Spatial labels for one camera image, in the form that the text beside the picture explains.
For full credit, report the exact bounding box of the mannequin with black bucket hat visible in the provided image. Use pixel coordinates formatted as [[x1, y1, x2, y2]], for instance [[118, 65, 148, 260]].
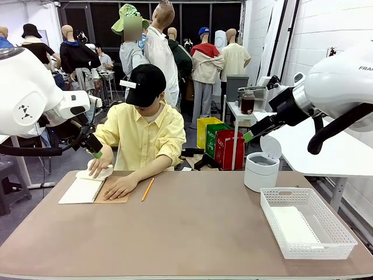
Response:
[[20, 23, 62, 72]]

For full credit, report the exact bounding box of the person's left hand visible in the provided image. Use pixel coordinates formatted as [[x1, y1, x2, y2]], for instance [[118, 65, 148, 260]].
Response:
[[102, 174, 139, 201]]

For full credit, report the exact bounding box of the gray desk organizer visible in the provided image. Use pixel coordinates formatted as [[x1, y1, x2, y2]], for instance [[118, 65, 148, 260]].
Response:
[[237, 86, 268, 112]]

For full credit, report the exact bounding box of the white perforated plastic basket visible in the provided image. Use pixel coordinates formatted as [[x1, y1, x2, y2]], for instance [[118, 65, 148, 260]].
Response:
[[260, 187, 358, 260]]

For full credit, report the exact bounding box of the mannequin in cream shirt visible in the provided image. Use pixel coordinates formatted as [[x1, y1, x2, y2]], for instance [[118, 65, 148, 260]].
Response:
[[220, 28, 251, 83]]

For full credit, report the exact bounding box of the arm's black cable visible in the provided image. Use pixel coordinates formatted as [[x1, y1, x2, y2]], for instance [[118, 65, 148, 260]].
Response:
[[0, 122, 93, 158], [307, 101, 373, 155]]

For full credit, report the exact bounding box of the large white table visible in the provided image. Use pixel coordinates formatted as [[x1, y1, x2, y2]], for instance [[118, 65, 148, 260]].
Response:
[[253, 112, 373, 214]]

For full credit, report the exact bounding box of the white tall appliance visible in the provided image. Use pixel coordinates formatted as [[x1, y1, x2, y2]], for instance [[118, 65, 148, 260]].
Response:
[[214, 30, 228, 97]]

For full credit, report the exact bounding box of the yellow pencil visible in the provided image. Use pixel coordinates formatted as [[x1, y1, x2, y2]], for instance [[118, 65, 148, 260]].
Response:
[[141, 177, 155, 202]]

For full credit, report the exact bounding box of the seated man in gray shirt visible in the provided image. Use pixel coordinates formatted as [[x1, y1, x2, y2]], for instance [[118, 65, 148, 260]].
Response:
[[94, 43, 114, 71]]

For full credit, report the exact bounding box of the mannequin in blue shirt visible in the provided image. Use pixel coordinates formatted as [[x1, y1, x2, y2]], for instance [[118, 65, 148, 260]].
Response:
[[0, 25, 15, 50]]

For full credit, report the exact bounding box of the mannequin in dark green jacket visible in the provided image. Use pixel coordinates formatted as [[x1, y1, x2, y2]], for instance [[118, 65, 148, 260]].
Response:
[[167, 27, 193, 102]]

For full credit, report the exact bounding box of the mannequin with blue cap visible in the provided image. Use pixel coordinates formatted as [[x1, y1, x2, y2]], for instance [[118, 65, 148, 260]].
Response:
[[189, 27, 225, 130]]

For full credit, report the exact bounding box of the right arm's black cable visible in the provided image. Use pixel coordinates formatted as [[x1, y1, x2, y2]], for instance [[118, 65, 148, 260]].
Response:
[[307, 101, 373, 155]]

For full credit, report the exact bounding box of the white desk with metal legs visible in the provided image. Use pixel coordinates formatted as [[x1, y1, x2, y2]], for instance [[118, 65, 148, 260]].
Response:
[[0, 134, 56, 190]]

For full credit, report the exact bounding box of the black floor stand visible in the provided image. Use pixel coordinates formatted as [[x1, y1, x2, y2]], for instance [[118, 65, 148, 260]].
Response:
[[182, 147, 220, 172]]

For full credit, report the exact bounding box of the person's left forearm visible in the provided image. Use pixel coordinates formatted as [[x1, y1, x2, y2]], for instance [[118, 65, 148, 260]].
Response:
[[132, 154, 173, 183]]

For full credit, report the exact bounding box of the white paper sheet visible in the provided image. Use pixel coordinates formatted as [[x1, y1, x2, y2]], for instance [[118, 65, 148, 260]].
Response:
[[269, 206, 325, 250]]

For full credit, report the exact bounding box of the metal cart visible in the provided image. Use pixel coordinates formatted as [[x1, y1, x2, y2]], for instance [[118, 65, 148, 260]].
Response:
[[98, 69, 117, 104]]

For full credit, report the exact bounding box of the red recycling bag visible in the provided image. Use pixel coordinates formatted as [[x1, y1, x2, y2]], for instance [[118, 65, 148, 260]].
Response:
[[214, 129, 245, 171]]

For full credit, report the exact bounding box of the person's right hand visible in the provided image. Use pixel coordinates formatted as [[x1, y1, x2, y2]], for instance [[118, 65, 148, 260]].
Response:
[[88, 159, 114, 179]]

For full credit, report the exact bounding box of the white lidded trash can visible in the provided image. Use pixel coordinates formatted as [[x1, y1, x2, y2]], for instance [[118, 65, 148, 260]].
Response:
[[244, 134, 282, 193]]

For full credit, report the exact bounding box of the gray cabinet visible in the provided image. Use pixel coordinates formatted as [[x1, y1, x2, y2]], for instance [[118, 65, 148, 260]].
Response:
[[226, 75, 250, 103]]

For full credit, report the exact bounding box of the mannequin with green checked hat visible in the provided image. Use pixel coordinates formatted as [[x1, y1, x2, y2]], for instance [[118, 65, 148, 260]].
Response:
[[111, 3, 153, 74]]

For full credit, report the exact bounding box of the left arm's black cable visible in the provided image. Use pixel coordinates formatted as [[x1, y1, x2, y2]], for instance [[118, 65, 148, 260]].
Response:
[[0, 122, 93, 158]]

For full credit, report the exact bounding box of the jar of brown liquid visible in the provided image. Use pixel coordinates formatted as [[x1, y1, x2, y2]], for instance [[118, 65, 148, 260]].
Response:
[[241, 90, 256, 116]]

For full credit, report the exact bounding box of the tall mannequin in white shirt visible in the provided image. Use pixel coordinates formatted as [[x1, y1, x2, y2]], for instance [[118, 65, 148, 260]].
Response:
[[143, 0, 181, 114]]

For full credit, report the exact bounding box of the whiteboard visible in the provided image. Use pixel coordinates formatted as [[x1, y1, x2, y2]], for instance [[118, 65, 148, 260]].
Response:
[[37, 29, 50, 46]]

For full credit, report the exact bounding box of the black baseball cap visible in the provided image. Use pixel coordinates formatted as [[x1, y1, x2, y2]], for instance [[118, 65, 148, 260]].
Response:
[[125, 63, 167, 108]]

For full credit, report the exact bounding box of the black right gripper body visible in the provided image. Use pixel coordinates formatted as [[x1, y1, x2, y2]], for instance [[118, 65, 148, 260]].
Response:
[[268, 86, 305, 128]]

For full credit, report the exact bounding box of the small white table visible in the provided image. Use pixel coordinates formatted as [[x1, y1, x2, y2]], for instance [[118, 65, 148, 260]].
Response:
[[226, 100, 265, 172]]

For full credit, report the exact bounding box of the kraft cover spiral notebook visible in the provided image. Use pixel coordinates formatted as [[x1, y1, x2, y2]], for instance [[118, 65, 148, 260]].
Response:
[[57, 164, 132, 205]]

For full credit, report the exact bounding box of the person in yellow shirt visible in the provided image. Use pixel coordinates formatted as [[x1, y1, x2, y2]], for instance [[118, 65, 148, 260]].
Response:
[[92, 63, 187, 173]]

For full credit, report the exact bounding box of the green recycling bag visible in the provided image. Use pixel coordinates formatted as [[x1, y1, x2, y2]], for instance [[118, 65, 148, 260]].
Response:
[[205, 122, 234, 160]]

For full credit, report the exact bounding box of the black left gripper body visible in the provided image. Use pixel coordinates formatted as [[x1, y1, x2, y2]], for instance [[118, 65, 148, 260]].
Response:
[[76, 132, 103, 155]]

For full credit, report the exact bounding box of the mannequin in black hoodie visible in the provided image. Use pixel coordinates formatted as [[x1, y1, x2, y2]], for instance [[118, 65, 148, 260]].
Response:
[[59, 24, 102, 93]]

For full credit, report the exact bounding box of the person's right forearm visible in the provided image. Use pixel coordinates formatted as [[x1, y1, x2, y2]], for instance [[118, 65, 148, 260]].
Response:
[[98, 142, 115, 164]]

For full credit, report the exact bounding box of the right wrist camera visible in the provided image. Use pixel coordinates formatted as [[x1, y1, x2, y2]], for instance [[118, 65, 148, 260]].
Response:
[[263, 75, 288, 96]]

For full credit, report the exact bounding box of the yellow recycling bag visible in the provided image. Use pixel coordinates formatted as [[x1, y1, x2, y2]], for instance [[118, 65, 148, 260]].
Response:
[[196, 117, 224, 149]]

